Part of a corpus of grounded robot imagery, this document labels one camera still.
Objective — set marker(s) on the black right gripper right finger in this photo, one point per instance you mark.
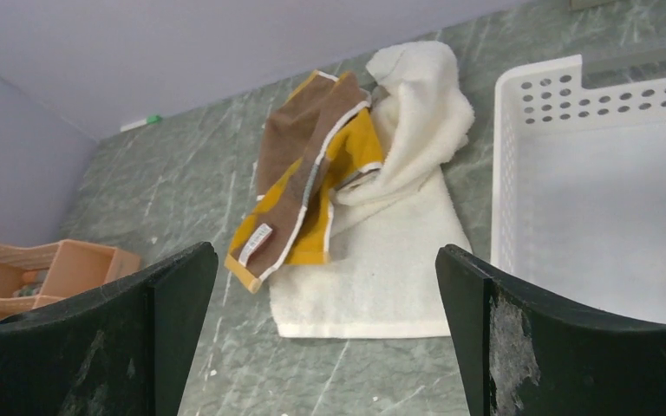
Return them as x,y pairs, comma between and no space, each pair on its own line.
524,350

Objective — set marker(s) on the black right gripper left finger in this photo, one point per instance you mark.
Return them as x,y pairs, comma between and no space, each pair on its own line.
124,348

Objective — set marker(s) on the white terry towel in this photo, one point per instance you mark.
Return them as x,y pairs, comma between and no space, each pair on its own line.
380,282

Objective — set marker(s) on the yellow brown bear towel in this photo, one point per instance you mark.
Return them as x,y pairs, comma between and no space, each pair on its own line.
318,142

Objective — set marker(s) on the orange plastic file organizer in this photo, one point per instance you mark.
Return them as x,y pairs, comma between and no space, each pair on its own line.
33,277

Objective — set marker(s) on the white perforated plastic basket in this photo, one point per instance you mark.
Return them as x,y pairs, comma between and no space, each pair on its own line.
579,187

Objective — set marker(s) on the green capped white marker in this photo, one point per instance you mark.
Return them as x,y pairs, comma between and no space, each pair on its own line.
149,120

